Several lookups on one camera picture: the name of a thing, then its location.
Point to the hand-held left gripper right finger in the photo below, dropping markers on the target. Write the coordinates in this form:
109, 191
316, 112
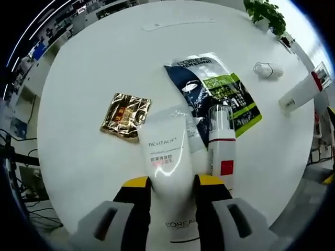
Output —
230, 222

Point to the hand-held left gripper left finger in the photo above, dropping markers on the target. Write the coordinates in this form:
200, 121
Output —
112, 222

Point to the white red-square skincare pump bottle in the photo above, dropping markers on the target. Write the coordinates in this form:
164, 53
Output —
222, 146

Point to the small grey skincare sample tube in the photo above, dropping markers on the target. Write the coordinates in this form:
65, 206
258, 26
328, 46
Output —
195, 141

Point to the white red-collar skincare bottle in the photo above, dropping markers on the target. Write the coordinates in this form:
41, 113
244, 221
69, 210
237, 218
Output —
298, 95

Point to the large white skincare tube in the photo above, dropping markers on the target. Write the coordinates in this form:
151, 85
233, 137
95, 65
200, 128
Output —
165, 146

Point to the gold foil skincare sachet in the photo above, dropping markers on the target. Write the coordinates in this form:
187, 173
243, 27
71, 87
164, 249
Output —
125, 117

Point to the small white clear-cap skincare bottle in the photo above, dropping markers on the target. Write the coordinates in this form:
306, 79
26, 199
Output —
274, 73

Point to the dark green skincare mask packet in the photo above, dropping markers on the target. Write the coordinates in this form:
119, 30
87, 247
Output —
199, 86

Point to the black tripod laptop stand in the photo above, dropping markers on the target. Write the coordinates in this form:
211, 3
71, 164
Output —
23, 158

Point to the red black object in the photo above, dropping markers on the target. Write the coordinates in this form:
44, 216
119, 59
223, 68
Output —
286, 40

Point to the potted green plant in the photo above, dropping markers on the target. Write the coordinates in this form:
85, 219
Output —
269, 13

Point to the blue monitor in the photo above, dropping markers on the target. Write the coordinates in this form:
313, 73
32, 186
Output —
42, 49

